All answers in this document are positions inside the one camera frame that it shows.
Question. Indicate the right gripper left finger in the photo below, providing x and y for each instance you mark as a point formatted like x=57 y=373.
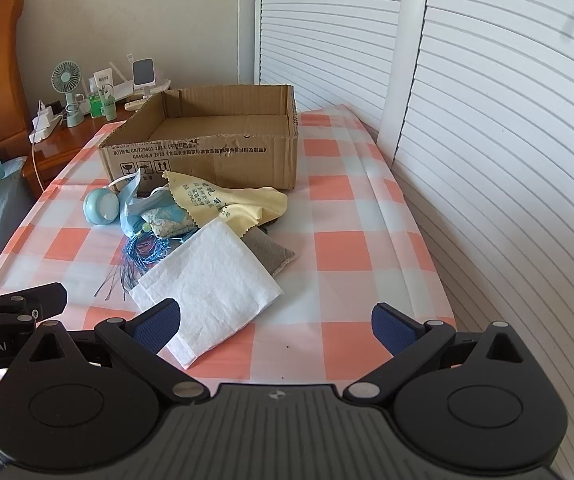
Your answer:
x=134 y=346

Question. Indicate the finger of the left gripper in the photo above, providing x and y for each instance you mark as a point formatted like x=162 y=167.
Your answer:
x=41 y=302

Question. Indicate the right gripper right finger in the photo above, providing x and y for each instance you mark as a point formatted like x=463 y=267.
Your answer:
x=415 y=348

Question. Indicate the white cloth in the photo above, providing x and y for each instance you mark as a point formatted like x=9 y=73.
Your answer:
x=219 y=284

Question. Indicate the blue tasselled sachet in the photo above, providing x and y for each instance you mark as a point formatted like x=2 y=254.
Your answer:
x=159 y=231

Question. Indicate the blue round plush toy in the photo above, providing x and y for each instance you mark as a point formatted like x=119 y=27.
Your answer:
x=101 y=207

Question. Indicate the blue face mask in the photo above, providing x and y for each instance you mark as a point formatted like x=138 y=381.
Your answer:
x=131 y=207

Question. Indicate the grey fabric pouch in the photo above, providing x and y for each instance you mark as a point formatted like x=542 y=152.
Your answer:
x=270 y=254

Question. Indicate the yellow cleaning cloth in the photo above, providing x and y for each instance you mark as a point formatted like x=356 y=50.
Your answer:
x=240 y=208

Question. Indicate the checkered orange white tablecloth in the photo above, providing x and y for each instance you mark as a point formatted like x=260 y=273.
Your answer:
x=356 y=245

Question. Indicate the wooden nightstand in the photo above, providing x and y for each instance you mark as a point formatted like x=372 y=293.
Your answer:
x=49 y=157

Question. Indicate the white power strip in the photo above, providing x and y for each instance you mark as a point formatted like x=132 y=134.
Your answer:
x=44 y=123

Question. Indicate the green bottle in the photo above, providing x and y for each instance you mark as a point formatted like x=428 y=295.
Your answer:
x=95 y=105

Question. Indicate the white remote control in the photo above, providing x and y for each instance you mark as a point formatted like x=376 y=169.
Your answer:
x=134 y=105

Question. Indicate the green mini desk fan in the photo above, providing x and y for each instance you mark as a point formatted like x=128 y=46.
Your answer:
x=65 y=78

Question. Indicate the brown cardboard box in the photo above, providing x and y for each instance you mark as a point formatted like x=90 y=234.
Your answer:
x=236 y=136

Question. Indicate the phone on white stand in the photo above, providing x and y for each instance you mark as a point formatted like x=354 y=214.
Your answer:
x=143 y=74

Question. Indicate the white louvered closet doors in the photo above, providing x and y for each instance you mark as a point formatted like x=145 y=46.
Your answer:
x=472 y=103

